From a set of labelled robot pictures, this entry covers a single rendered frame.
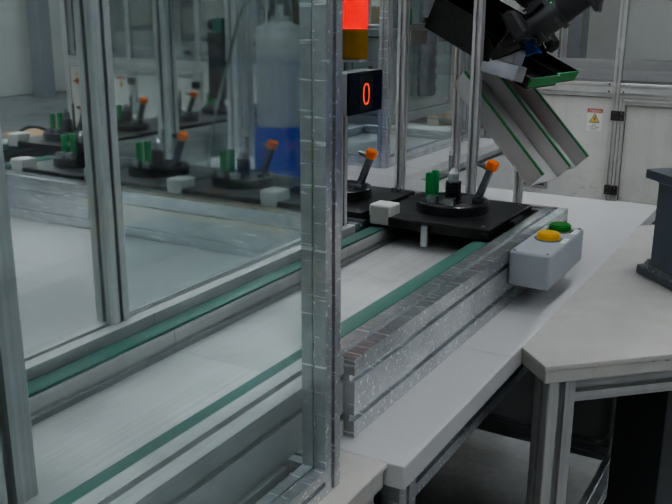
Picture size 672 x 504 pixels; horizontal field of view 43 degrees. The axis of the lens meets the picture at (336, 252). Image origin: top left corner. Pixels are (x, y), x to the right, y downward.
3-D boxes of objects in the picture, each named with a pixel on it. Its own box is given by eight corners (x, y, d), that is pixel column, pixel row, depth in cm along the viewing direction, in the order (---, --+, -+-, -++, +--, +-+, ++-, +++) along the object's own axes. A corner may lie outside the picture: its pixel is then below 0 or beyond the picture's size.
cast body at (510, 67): (522, 83, 168) (534, 47, 166) (514, 81, 165) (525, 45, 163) (485, 71, 172) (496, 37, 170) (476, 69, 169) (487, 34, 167)
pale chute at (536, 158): (557, 178, 188) (571, 165, 186) (528, 187, 179) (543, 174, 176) (482, 81, 195) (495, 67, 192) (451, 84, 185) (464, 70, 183)
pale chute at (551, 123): (575, 167, 201) (589, 155, 198) (549, 175, 191) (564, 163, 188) (505, 76, 208) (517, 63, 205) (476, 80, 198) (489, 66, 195)
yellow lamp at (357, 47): (372, 58, 149) (373, 29, 148) (358, 59, 145) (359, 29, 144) (347, 57, 152) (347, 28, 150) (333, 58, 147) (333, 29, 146)
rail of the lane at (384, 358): (564, 256, 175) (568, 203, 172) (354, 438, 101) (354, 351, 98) (538, 252, 178) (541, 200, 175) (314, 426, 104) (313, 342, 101)
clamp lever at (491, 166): (484, 198, 164) (500, 162, 160) (481, 200, 162) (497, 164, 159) (468, 190, 165) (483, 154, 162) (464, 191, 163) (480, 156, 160)
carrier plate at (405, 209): (531, 214, 171) (532, 203, 171) (489, 241, 151) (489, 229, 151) (421, 200, 183) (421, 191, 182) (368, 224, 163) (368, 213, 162)
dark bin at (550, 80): (555, 85, 184) (571, 54, 180) (526, 89, 174) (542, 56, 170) (456, 26, 196) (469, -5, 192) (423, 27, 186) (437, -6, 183)
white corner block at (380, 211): (400, 222, 164) (401, 202, 163) (389, 227, 161) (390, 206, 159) (378, 219, 167) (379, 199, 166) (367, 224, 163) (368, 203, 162)
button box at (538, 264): (581, 260, 158) (584, 227, 156) (547, 291, 141) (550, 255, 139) (544, 254, 161) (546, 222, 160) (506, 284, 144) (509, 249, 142)
